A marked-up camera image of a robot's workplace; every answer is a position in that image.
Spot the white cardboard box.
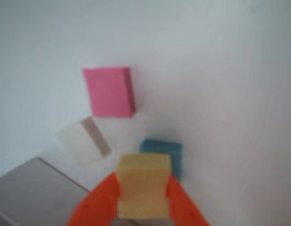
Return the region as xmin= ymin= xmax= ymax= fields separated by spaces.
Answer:
xmin=0 ymin=156 xmax=94 ymax=226

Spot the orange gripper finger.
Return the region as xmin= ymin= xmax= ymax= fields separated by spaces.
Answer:
xmin=65 ymin=171 xmax=120 ymax=226
xmin=166 ymin=174 xmax=210 ymax=226

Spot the blue foam cuboid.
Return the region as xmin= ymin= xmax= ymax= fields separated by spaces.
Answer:
xmin=138 ymin=138 xmax=184 ymax=181

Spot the white foam cuboid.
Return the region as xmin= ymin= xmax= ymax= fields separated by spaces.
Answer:
xmin=56 ymin=115 xmax=112 ymax=165

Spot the pink foam cuboid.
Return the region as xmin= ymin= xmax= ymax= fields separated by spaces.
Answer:
xmin=82 ymin=66 xmax=137 ymax=118

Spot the yellow foam cuboid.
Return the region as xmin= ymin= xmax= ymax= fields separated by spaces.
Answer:
xmin=115 ymin=152 xmax=172 ymax=219

